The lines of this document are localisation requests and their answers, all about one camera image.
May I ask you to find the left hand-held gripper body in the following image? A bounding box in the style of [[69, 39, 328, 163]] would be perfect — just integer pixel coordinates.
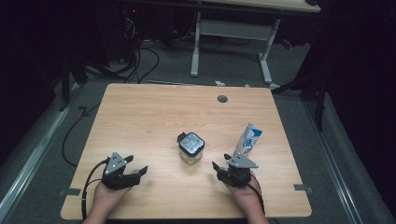
[[101, 151, 142, 190]]

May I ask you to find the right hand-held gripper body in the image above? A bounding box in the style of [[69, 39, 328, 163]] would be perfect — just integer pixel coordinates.
[[218, 154, 259, 189]]

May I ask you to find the white and blue milk carton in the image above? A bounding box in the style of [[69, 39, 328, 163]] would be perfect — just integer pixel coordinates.
[[233, 121, 263, 158]]

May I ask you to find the glass jar with black lid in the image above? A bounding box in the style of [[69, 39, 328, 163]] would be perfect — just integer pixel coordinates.
[[177, 132, 206, 165]]

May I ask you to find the person's left hand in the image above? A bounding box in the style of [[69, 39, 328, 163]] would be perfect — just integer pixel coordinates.
[[92, 181, 132, 213]]

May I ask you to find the person's right hand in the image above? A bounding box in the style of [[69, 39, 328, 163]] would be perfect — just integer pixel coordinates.
[[223, 178, 262, 213]]

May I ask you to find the black metal stand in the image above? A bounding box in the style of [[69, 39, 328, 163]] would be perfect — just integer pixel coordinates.
[[270, 71, 328, 132], [59, 55, 89, 112]]

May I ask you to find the white-framed wooden desk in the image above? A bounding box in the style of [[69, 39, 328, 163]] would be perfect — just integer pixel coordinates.
[[190, 0, 321, 91]]

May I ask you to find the right hand-held gripper black cable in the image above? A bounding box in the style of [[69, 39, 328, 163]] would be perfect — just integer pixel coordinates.
[[247, 172, 265, 214]]

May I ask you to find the hand-held gripper black cable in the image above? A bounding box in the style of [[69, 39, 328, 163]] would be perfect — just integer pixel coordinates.
[[81, 158, 111, 220], [247, 172, 265, 214]]

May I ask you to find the left hand-held gripper black cable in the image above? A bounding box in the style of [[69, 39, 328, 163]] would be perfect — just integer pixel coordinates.
[[81, 158, 111, 220]]

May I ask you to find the long black floor cable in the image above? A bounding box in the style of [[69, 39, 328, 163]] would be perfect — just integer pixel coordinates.
[[61, 102, 101, 167]]

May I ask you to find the grey metal floor rail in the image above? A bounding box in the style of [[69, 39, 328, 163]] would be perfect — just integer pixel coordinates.
[[303, 101, 363, 224], [0, 83, 78, 220]]

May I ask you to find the bundle of black cables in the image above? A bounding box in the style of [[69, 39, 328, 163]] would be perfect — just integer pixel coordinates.
[[118, 15, 161, 84]]

